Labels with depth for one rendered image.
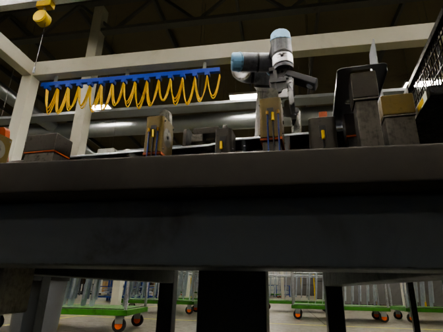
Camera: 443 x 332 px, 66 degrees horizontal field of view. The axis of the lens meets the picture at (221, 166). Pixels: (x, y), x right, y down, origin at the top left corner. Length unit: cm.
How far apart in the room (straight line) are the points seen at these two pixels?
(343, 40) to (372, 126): 385
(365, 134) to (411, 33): 405
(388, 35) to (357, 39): 34
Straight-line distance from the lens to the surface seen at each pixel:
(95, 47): 1077
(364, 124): 73
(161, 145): 101
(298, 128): 134
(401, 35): 471
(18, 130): 516
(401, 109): 103
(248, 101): 907
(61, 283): 389
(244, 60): 139
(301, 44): 450
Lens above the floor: 56
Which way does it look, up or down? 20 degrees up
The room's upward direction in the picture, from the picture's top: 1 degrees clockwise
